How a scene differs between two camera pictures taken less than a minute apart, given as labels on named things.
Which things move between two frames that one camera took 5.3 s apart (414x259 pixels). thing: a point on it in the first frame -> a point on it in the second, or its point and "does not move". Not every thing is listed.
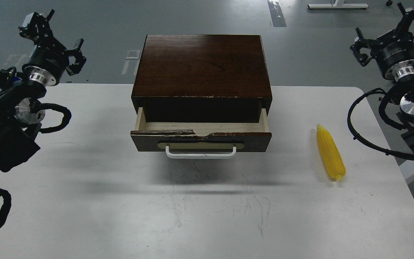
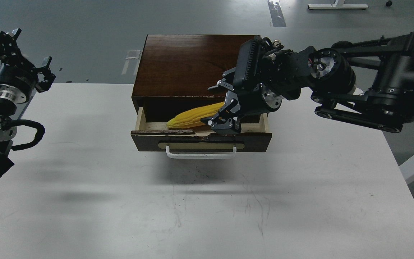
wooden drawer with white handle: (201, 140) does not move
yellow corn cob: (332, 156) -> (192, 117)
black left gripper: (47, 63) -> (17, 78)
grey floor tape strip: (276, 14) does not move
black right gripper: (396, 61) -> (285, 73)
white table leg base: (339, 4) does not move
